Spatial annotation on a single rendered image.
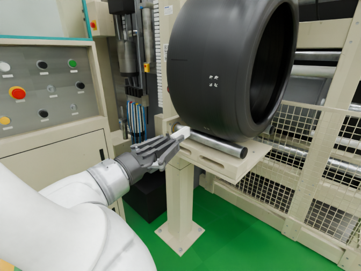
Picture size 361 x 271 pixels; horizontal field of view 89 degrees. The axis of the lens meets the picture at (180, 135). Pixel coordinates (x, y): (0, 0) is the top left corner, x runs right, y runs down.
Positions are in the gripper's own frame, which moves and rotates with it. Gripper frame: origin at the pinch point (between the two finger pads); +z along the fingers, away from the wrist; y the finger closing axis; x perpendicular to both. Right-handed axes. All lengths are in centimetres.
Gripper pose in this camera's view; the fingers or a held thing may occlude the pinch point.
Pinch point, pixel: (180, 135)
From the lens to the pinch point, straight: 54.5
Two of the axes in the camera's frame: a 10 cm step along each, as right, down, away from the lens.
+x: 1.0, 8.6, 5.1
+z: 6.8, -4.3, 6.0
